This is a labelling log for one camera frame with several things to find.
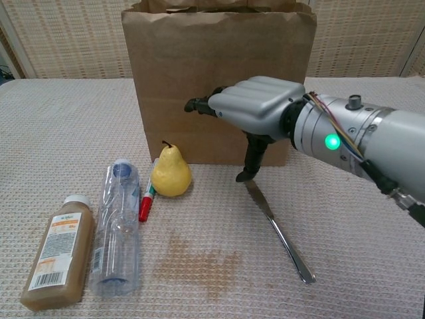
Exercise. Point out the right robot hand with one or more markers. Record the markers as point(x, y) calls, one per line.
point(259, 103)

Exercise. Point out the yellow pear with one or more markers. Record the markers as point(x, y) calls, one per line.
point(171, 176)

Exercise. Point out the transparent water bottle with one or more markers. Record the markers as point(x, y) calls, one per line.
point(116, 232)

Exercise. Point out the brown juice bottle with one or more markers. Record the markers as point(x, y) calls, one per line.
point(56, 259)

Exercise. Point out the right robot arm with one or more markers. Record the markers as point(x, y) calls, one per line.
point(391, 133)

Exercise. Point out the brown paper bag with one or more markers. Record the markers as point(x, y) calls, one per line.
point(216, 50)

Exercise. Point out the metal table knife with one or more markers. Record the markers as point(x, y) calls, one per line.
point(285, 239)

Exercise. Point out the red-capped green marker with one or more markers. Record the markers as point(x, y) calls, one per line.
point(145, 207)

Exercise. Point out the white woven tablecloth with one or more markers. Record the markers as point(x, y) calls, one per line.
point(66, 133)

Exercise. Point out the woven folding screen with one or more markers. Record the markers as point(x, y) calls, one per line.
point(66, 40)

